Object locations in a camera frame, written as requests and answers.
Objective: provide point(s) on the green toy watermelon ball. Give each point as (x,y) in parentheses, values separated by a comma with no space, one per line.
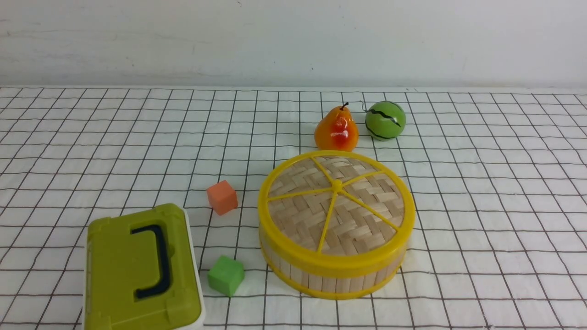
(385,120)

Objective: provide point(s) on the orange foam cube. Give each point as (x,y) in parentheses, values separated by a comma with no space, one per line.
(222,197)

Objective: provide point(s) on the bamboo steamer base yellow rim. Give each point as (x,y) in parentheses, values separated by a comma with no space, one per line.
(331,287)

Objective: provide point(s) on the olive green lidded box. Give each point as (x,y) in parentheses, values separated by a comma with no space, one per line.
(141,273)

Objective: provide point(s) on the yellow woven bamboo steamer lid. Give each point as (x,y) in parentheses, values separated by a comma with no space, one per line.
(336,214)

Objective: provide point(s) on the white black grid tablecloth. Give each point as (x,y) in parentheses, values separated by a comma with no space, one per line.
(498,178)

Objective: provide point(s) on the green foam cube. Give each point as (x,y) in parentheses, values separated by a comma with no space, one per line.
(226,275)

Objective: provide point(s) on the orange yellow toy pear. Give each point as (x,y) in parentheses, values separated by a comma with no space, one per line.
(337,130)

